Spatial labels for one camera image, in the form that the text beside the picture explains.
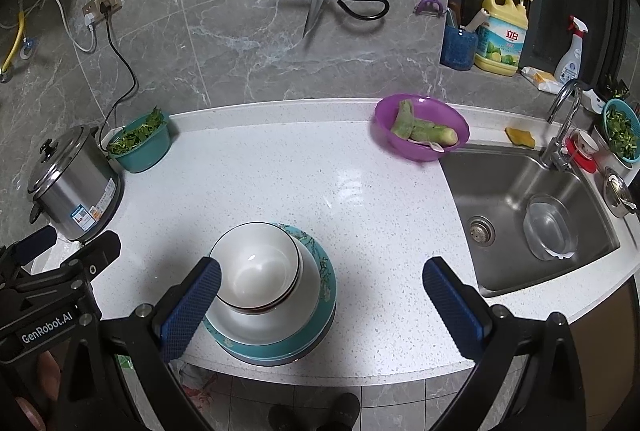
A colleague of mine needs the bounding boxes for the white power cable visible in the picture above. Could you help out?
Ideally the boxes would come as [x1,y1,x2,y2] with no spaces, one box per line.
[0,0,98,53]

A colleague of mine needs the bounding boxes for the yellow detergent bottle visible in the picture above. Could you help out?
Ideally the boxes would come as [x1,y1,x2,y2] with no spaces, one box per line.
[473,0,530,77]

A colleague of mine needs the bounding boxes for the small white floral bowl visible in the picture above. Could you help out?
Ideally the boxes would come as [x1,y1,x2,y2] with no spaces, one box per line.
[207,221,304,316]

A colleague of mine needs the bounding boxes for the yellow sponge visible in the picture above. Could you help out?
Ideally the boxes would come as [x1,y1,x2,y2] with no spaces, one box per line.
[505,126,536,149]

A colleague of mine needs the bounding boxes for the white handled utensil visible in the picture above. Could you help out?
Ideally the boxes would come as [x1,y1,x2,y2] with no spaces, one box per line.
[460,8,491,34]

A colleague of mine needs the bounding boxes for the small white red bowl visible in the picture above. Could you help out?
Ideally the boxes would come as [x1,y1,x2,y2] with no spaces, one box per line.
[572,130,600,159]

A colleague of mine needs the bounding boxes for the stainless steel rice cooker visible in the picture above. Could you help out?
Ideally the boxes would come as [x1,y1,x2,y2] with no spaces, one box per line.
[27,125,124,243]

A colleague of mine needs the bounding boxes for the person's left hand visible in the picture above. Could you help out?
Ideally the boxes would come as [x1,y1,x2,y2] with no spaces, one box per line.
[12,352,66,431]

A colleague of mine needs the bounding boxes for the yellow white packet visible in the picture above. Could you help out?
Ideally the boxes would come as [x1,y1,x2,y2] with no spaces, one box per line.
[520,66,565,93]

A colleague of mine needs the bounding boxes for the white plastic spoon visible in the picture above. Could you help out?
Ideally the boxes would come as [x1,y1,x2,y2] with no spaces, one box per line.
[410,137,446,153]

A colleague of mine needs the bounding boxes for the red mat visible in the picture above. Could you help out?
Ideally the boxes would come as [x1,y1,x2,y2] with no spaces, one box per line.
[565,136,599,174]

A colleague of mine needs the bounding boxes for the large white bowl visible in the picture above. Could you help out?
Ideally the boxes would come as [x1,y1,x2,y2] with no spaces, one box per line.
[204,231,324,346]

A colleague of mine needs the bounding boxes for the yellow hose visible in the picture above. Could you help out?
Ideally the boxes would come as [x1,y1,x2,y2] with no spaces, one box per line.
[0,11,25,84]

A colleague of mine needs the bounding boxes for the medium plain white bowl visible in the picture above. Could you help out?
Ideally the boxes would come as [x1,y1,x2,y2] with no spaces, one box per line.
[214,241,305,316]

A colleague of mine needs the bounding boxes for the glass bowl in sink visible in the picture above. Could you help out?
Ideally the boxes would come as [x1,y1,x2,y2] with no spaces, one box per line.
[522,194,580,262]

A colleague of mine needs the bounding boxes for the black shoe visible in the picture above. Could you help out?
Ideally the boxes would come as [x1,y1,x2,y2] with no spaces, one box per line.
[268,403,301,431]
[320,392,362,431]

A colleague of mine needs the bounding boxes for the small teal floral plate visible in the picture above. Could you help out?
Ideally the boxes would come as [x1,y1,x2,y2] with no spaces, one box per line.
[202,222,338,349]

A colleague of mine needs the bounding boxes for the leafy green vegetables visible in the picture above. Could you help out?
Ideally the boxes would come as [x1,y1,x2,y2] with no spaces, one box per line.
[107,106,166,155]

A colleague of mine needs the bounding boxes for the teal plastic basin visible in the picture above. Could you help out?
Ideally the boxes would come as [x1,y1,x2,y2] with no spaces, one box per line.
[106,114,172,173]

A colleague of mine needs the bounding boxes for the pink patterned cloth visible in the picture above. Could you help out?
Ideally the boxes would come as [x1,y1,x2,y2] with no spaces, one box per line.
[177,358,221,412]

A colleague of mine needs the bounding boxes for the stainless steel sink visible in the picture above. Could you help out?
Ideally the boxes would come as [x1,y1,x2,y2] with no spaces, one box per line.
[439,142,621,298]

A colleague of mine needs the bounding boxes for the sink drain strainer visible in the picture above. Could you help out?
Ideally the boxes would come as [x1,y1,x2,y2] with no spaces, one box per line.
[467,216,496,244]

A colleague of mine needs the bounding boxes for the green colander with greens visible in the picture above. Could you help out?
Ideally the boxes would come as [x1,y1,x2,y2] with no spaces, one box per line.
[600,97,640,163]

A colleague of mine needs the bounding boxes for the stainless steel pot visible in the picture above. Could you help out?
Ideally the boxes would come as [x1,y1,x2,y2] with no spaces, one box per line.
[602,167,640,219]

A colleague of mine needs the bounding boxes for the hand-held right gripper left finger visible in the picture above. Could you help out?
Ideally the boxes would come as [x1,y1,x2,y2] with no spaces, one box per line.
[65,256,223,431]

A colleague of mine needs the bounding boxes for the purple plastic basin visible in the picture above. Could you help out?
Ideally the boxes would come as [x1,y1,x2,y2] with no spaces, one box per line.
[375,94,471,162]

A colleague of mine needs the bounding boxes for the black power cable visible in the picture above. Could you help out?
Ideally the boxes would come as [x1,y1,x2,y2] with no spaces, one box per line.
[97,1,138,152]

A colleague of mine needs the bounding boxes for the chrome faucet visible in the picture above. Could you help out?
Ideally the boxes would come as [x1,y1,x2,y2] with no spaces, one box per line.
[540,78,585,171]

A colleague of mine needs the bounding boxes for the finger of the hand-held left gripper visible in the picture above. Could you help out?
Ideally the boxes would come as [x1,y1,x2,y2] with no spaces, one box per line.
[30,231,122,293]
[0,226,58,273]

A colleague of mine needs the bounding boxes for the white spray bottle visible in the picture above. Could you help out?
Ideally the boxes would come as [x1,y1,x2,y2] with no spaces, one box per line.
[553,15,589,85]

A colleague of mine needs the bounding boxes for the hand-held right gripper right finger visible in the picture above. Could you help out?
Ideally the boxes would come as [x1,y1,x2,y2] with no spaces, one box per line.
[422,256,588,431]

